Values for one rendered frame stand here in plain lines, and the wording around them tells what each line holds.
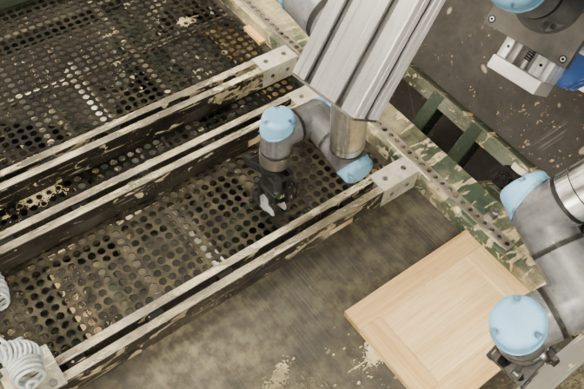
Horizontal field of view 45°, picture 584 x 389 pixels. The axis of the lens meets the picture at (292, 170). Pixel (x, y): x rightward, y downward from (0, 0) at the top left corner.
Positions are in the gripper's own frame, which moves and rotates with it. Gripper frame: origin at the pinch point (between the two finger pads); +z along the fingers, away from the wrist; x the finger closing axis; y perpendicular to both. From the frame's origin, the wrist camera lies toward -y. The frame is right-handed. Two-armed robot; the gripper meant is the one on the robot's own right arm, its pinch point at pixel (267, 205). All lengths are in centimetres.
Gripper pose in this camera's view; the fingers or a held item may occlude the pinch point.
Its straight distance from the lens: 180.4
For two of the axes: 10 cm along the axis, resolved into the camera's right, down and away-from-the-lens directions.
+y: 5.9, 6.5, -4.8
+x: 8.1, -4.3, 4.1
